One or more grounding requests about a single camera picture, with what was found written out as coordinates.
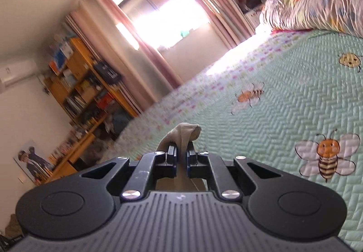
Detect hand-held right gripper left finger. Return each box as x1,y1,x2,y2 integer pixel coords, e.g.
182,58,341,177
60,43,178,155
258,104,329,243
80,144,178,203

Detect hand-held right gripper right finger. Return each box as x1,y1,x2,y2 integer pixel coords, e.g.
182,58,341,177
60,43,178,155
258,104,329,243
185,147,283,202

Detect beige smiley print pants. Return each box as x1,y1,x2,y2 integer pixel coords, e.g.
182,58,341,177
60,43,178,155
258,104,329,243
155,123,209,193

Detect wooden desk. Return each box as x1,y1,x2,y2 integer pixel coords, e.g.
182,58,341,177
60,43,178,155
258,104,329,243
42,115,110,184

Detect dark tote bag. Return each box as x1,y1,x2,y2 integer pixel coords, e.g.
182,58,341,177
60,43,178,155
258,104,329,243
93,61,121,86

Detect wooden bookshelf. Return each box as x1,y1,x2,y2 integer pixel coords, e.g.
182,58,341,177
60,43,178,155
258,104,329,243
42,37,142,128

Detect pink curtain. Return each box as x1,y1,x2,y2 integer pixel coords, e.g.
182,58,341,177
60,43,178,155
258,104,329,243
155,0,257,50
67,0,184,117

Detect green quilted bee bedspread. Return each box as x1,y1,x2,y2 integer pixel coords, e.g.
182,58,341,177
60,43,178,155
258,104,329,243
113,28,363,252

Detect window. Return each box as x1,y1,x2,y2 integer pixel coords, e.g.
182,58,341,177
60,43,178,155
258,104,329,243
106,0,212,51

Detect blue and white box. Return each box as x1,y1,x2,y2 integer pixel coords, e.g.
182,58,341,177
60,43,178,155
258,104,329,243
52,42,73,68

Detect white air conditioner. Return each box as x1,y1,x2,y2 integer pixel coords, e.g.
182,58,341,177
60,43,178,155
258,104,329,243
0,59,39,89

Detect floral duvet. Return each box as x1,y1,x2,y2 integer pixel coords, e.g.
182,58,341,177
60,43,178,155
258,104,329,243
259,0,363,35

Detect wall poster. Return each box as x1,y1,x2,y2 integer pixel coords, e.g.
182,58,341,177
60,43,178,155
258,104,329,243
13,141,55,185

